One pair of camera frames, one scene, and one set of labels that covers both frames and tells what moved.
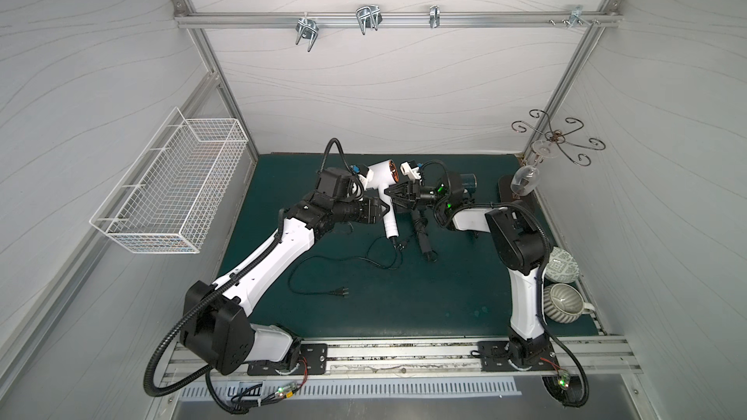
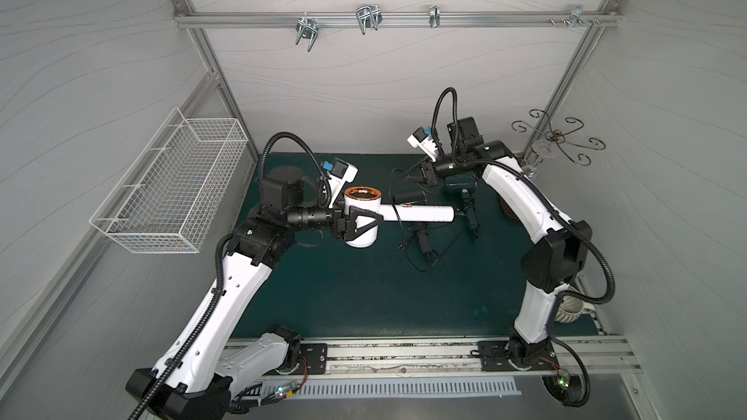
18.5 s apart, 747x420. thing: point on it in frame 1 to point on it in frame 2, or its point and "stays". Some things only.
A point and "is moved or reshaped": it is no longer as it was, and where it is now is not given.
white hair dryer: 383,176 is moved or reshaped
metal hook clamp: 305,27 stays
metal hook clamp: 369,17 stays
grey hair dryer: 420,226 stays
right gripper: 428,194 to 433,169
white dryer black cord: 376,263 to 404,238
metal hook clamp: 435,16 stays
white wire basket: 167,192 stays
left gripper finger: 383,209 to 365,229
